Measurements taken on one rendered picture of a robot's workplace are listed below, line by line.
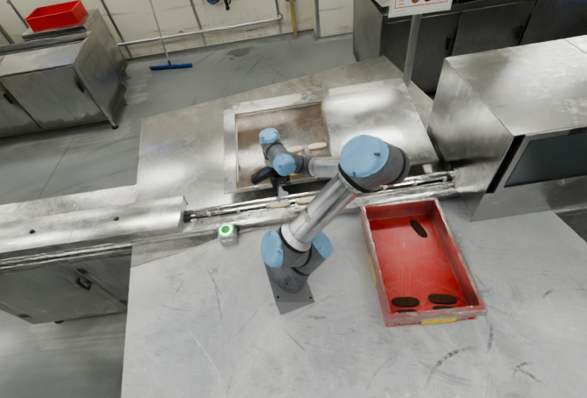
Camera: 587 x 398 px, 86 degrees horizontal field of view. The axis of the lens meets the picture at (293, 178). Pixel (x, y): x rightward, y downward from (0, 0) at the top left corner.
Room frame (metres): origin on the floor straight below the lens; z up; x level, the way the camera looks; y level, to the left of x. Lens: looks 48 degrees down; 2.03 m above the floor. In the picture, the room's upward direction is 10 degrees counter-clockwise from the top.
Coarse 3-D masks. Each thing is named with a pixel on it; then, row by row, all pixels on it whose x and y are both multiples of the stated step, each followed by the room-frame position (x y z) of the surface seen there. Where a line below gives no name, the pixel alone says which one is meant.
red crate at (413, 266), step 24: (408, 216) 0.76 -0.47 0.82; (384, 240) 0.66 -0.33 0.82; (408, 240) 0.64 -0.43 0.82; (432, 240) 0.63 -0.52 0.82; (384, 264) 0.56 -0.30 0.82; (408, 264) 0.54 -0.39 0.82; (432, 264) 0.52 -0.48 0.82; (408, 288) 0.45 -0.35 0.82; (432, 288) 0.43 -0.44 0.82; (456, 288) 0.42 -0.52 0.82
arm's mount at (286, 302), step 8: (272, 280) 0.52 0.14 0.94; (272, 288) 0.48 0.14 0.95; (280, 288) 0.49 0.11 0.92; (304, 288) 0.51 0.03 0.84; (280, 296) 0.46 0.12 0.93; (288, 296) 0.46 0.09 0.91; (296, 296) 0.47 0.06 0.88; (304, 296) 0.48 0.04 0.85; (312, 296) 0.48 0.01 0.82; (280, 304) 0.44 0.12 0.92; (288, 304) 0.44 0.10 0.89; (296, 304) 0.45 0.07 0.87; (304, 304) 0.45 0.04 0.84; (280, 312) 0.43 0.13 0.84
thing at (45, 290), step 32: (96, 192) 1.26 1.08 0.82; (128, 192) 1.22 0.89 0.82; (576, 224) 0.67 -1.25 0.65; (64, 256) 0.88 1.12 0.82; (96, 256) 0.87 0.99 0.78; (128, 256) 0.87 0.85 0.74; (0, 288) 0.89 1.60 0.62; (32, 288) 0.89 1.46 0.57; (64, 288) 0.88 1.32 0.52; (96, 288) 0.88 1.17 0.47; (128, 288) 0.87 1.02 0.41; (32, 320) 0.89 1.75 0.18
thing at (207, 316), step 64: (192, 256) 0.75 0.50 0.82; (256, 256) 0.70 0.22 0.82; (512, 256) 0.50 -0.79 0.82; (576, 256) 0.46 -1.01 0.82; (128, 320) 0.52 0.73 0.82; (192, 320) 0.47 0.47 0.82; (256, 320) 0.43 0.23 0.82; (320, 320) 0.39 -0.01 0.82; (512, 320) 0.28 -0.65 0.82; (576, 320) 0.25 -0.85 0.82; (128, 384) 0.29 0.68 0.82; (192, 384) 0.26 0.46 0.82; (256, 384) 0.23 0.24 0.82; (320, 384) 0.20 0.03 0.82; (384, 384) 0.17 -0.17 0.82; (448, 384) 0.14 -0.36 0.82; (512, 384) 0.11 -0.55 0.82; (576, 384) 0.08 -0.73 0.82
